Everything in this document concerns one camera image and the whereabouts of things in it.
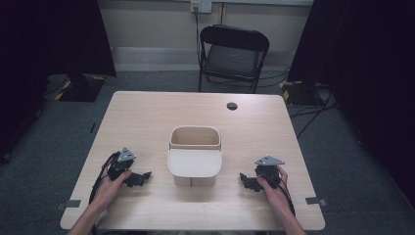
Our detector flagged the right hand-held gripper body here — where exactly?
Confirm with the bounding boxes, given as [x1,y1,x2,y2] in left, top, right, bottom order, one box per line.
[249,155,286,192]

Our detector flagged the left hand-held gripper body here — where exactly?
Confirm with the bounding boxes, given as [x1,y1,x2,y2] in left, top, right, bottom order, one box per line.
[107,147,142,188]

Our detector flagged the person's right hand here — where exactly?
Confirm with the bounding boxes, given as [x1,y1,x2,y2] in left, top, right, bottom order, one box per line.
[256,164,292,215]

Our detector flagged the person's left hand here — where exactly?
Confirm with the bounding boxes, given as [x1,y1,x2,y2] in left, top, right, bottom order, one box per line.
[92,169,133,212]

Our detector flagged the beige box lid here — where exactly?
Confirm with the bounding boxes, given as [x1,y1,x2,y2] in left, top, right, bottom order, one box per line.
[166,148,223,179]

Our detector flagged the grey tape strip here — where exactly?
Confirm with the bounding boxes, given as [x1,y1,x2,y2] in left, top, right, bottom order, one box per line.
[55,199,82,211]
[304,196,329,208]

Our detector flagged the beige storage box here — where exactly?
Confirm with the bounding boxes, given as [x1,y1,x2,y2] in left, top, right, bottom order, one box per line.
[168,125,223,188]

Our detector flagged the black stand base striped tape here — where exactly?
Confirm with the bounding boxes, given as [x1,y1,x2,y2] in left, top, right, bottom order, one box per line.
[278,79,325,108]
[53,72,108,103]

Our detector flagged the black folding chair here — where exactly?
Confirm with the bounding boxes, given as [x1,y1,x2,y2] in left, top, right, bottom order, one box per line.
[198,23,271,94]

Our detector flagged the black curtain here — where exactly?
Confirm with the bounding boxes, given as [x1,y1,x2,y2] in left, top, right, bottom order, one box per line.
[0,0,117,165]
[286,0,415,210]

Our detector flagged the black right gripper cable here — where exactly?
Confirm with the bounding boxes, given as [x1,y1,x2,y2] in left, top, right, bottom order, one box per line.
[277,177,298,217]

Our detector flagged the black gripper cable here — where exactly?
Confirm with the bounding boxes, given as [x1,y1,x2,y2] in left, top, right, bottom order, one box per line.
[277,177,298,217]
[88,151,121,235]

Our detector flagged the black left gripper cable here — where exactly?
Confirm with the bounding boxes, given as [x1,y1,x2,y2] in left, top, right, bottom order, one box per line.
[88,151,121,235]

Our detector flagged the black floor cables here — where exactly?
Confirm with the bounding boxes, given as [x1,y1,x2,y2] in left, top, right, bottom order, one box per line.
[288,86,340,140]

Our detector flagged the black wall socket cable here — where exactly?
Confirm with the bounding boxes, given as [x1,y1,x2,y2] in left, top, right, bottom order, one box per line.
[194,7,202,67]

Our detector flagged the white wall socket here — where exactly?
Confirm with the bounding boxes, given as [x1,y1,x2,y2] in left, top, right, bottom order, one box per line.
[190,0,213,15]

